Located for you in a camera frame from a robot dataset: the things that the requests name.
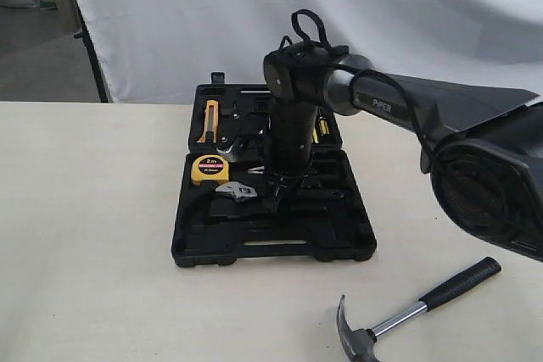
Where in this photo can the long yellow black screwdriver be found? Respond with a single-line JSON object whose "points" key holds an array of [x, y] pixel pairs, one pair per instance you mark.
{"points": [[315, 138]]}

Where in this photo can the white backdrop cloth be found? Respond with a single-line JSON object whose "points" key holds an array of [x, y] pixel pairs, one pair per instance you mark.
{"points": [[158, 51]]}

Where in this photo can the black backdrop stand pole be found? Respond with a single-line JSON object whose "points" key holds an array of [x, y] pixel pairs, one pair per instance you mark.
{"points": [[84, 35]]}

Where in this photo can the orange handled pliers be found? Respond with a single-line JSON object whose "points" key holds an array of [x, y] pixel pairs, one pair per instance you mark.
{"points": [[259, 170]]}

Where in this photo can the claw hammer black grip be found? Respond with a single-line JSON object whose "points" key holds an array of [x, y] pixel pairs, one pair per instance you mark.
{"points": [[358, 345]]}

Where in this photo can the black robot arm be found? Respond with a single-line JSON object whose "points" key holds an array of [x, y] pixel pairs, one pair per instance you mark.
{"points": [[480, 145]]}

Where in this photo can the chrome adjustable wrench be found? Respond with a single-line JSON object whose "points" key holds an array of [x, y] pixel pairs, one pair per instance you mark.
{"points": [[240, 192]]}

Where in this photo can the short yellow black screwdriver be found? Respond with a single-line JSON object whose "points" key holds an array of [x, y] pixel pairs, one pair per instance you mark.
{"points": [[323, 126]]}

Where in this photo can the yellow tape measure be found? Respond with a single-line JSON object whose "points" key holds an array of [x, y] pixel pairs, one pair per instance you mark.
{"points": [[209, 167]]}

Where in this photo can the orange utility knife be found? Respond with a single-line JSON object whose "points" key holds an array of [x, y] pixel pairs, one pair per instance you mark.
{"points": [[211, 120]]}

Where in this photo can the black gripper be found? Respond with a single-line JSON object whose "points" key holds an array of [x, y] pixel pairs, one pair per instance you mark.
{"points": [[287, 147]]}

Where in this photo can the black plastic tool case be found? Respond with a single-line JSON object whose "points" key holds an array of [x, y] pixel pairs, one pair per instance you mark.
{"points": [[213, 230]]}

